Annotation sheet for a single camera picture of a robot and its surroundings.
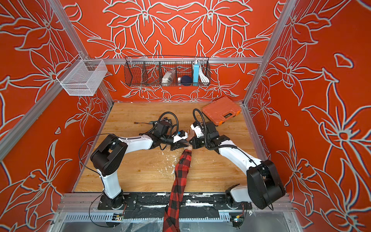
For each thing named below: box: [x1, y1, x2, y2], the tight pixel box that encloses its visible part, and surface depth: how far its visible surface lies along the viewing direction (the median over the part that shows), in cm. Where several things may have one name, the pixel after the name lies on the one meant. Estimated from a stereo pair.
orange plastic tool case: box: [201, 96, 242, 127], surface depth 110 cm
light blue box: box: [192, 63, 200, 87], surface depth 91 cm
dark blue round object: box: [180, 75, 193, 87], surface depth 97 cm
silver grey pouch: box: [161, 69, 176, 86], surface depth 94 cm
